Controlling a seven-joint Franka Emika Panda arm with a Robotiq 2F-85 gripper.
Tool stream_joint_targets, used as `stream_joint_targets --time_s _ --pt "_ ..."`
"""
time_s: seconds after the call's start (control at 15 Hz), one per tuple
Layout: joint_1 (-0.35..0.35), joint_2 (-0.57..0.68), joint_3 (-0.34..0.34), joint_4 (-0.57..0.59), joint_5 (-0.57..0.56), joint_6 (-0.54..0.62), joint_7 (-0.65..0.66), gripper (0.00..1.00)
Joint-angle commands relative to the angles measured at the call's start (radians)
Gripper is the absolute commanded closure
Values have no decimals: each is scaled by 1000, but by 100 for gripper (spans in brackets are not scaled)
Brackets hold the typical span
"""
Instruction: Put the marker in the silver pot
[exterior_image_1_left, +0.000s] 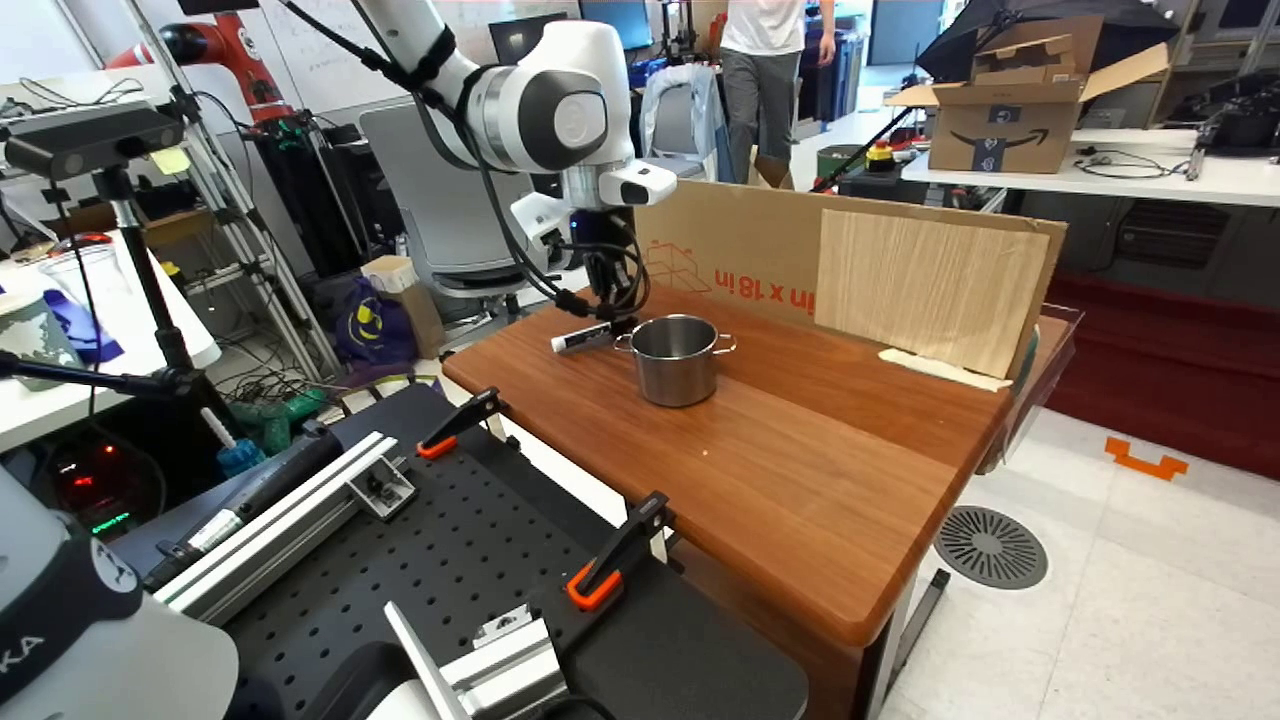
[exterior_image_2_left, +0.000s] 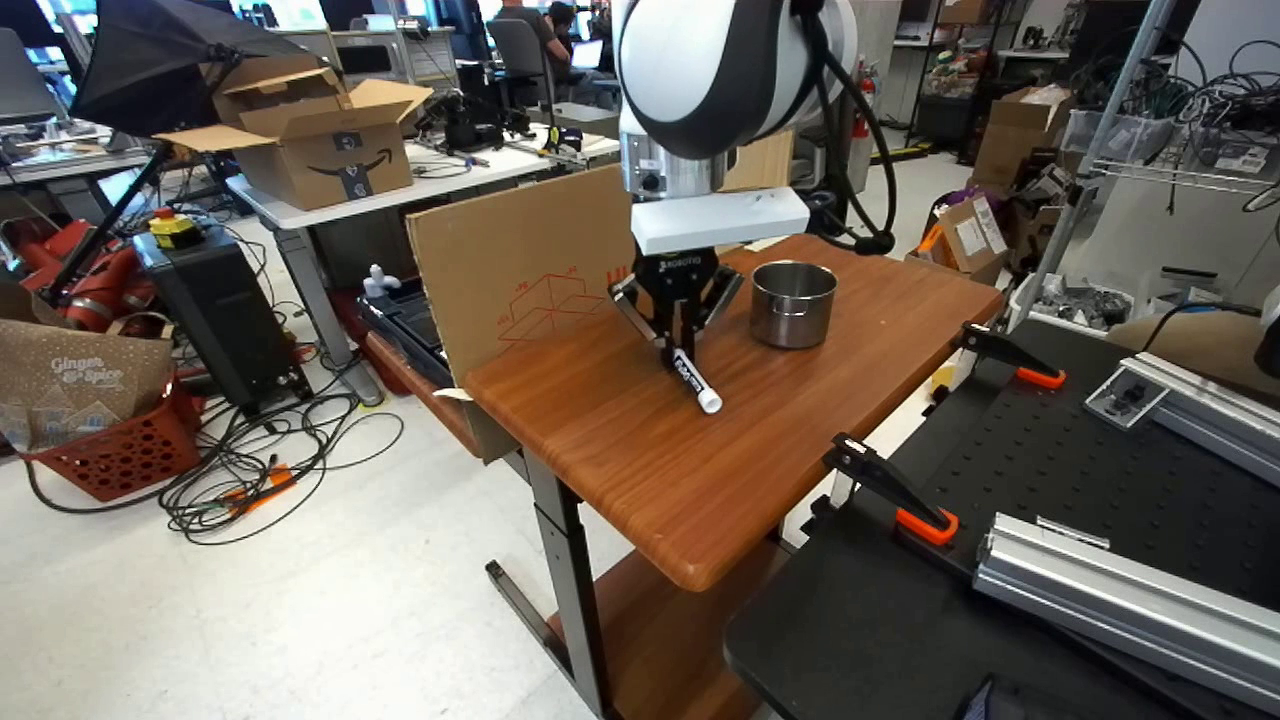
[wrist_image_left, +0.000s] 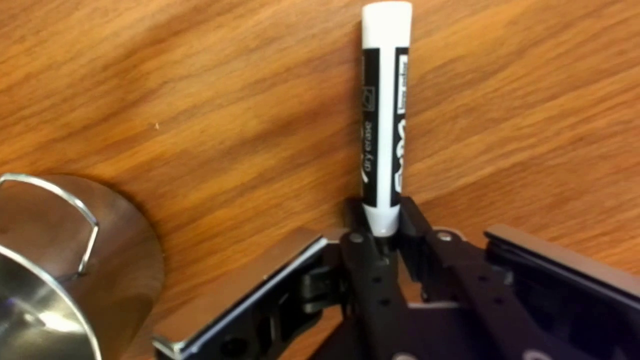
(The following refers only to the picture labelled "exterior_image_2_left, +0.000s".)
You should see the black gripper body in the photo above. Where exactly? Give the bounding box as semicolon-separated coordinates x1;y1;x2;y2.
633;250;738;314

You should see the white marker with black cap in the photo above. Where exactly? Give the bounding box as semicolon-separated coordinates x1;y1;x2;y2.
668;347;729;422

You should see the silver metal pot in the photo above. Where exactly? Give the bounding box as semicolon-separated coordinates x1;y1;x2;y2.
747;255;839;358

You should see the large flat cardboard panel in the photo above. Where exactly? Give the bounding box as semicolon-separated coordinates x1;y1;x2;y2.
403;123;800;394

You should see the red fire extinguisher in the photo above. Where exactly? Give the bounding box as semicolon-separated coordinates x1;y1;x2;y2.
852;58;883;146

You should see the grey metal table leg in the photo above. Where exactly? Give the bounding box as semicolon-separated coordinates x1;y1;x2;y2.
478;448;619;720

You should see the orange and black bar clamp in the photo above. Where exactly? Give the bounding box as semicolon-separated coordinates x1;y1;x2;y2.
959;322;1073;395
818;432;964;554

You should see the white office desk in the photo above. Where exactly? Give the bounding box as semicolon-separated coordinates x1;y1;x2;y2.
221;127;628;404

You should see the small labelled cardboard box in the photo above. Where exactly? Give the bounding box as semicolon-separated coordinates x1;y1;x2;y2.
917;191;1016;284

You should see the small white bottle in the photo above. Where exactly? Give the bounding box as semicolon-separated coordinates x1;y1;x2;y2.
358;262;409;303

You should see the seated person in background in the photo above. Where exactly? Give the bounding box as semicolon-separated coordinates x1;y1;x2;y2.
482;0;578;99

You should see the wooden board under table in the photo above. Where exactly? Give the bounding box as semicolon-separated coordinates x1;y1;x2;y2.
545;541;778;720

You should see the tall brown cardboard box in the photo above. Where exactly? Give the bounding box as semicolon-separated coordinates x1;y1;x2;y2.
966;79;1081;203

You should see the open cardboard box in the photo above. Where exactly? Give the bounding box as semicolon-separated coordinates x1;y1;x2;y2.
153;65;441;218

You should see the black perforated breadboard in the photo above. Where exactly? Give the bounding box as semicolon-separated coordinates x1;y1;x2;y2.
723;317;1280;720

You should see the grey outlet plate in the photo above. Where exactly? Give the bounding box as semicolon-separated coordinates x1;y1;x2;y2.
1081;363;1175;437

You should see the black computer tower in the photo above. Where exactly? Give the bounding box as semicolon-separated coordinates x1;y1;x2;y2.
126;234;312;422

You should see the grey metal pole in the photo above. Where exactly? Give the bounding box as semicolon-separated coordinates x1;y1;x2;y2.
1037;0;1184;317

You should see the yellow emergency stop button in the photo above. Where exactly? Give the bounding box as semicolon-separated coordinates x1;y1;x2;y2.
143;208;208;255

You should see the red plastic basket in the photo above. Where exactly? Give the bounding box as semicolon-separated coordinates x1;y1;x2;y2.
24;379;208;508

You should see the black photo softbox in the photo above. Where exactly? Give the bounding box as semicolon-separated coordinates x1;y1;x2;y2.
66;0;328;141

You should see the red tool bag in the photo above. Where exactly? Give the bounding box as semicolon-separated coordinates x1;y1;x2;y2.
7;218;159;335

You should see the brown paper bag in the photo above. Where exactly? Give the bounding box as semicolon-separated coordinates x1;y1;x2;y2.
0;314;180;458

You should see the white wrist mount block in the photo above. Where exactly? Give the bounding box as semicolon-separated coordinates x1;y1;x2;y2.
628;186;816;262

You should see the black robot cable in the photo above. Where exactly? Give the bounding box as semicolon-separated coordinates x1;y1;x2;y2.
796;0;901;262

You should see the tangle of floor cables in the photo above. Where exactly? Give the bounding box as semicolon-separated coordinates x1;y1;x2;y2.
17;375;412;554

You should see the long aluminium extrusion rail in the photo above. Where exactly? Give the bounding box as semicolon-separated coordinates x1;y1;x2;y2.
966;508;1280;717

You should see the short aluminium extrusion rail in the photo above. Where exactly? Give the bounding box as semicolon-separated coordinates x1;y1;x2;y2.
1114;347;1280;489

